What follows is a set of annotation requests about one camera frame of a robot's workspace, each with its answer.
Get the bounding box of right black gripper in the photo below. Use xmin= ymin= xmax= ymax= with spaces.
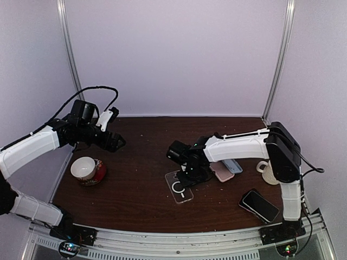
xmin=177 ymin=164 xmax=209 ymax=189

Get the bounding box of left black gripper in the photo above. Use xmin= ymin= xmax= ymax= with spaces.
xmin=78 ymin=123 xmax=126 ymax=152

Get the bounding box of clear magsafe phone case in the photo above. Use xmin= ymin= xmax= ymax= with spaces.
xmin=165 ymin=171 xmax=194 ymax=204

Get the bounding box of silver smartphone black screen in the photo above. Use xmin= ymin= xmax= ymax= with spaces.
xmin=241 ymin=190 xmax=279 ymax=223

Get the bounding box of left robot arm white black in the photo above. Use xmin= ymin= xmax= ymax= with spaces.
xmin=1 ymin=100 xmax=126 ymax=241

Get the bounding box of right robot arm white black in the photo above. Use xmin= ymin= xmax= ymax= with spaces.
xmin=177 ymin=121 xmax=301 ymax=239

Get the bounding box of pink phone case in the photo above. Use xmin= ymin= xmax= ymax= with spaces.
xmin=210 ymin=162 xmax=235 ymax=183

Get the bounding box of light blue phone case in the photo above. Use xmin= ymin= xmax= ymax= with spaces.
xmin=222 ymin=159 xmax=243 ymax=174

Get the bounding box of red floral saucer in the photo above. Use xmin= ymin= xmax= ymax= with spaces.
xmin=79 ymin=158 xmax=107 ymax=186

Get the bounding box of white bowl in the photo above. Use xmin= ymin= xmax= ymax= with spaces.
xmin=70 ymin=157 xmax=96 ymax=181

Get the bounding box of dark smartphone lower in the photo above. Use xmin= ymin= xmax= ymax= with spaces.
xmin=238 ymin=188 xmax=268 ymax=224

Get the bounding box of cream ribbed mug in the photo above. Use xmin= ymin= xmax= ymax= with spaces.
xmin=256 ymin=161 xmax=279 ymax=185

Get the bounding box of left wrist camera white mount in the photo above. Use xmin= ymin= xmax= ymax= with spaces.
xmin=96 ymin=107 xmax=119 ymax=132

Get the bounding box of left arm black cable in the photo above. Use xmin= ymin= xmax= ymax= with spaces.
xmin=29 ymin=86 xmax=119 ymax=136

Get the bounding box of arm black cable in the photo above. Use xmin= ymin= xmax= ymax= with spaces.
xmin=268 ymin=129 xmax=325 ymax=255
xmin=29 ymin=86 xmax=119 ymax=136

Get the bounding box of front aluminium rail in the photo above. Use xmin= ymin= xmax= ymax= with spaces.
xmin=19 ymin=213 xmax=337 ymax=259

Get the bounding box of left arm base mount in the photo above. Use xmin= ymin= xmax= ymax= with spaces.
xmin=45 ymin=207 xmax=97 ymax=259

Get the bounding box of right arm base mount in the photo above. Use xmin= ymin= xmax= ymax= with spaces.
xmin=259 ymin=217 xmax=306 ymax=258

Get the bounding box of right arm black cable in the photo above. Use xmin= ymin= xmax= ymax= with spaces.
xmin=268 ymin=129 xmax=325 ymax=255

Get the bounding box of left aluminium frame post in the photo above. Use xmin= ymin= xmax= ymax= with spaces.
xmin=56 ymin=0 xmax=82 ymax=92

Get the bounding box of aluminium frame post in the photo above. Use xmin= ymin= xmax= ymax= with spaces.
xmin=56 ymin=0 xmax=82 ymax=92
xmin=262 ymin=0 xmax=296 ymax=125

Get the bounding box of right aluminium frame post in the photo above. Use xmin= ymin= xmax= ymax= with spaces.
xmin=262 ymin=0 xmax=296 ymax=125

